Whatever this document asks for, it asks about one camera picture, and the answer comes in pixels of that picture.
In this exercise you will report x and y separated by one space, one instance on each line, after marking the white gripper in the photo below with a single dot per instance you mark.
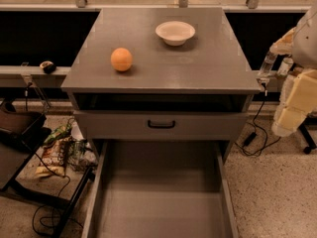
305 45

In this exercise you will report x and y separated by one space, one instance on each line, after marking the orange fruit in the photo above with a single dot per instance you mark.
121 59

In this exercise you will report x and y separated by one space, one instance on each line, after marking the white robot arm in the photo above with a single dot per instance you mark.
300 42

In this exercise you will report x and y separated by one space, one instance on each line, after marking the grey drawer cabinet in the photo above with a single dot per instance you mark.
209 73

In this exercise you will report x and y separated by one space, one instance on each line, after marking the open grey middle drawer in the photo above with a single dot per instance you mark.
160 189

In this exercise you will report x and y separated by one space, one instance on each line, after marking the closed grey top drawer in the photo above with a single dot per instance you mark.
133 125

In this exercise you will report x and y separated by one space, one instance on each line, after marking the clear bottle with label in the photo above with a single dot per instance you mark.
285 66

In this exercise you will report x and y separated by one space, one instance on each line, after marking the clear water bottle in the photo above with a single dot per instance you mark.
267 64

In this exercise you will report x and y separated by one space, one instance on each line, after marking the white bowl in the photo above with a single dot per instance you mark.
175 33

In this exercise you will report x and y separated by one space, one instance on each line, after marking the green snack bag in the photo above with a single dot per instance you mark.
58 133

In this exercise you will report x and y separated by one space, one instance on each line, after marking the black cart with tray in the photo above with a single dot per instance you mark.
22 133

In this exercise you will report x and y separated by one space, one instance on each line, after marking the snack chip bag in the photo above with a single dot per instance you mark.
53 159

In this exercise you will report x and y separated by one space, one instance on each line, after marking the black yellow tape measure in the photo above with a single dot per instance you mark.
48 67

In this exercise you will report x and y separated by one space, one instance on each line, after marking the grey side shelf left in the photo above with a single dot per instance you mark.
19 76

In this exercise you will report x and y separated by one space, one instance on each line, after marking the black drawer handle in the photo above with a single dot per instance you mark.
161 125

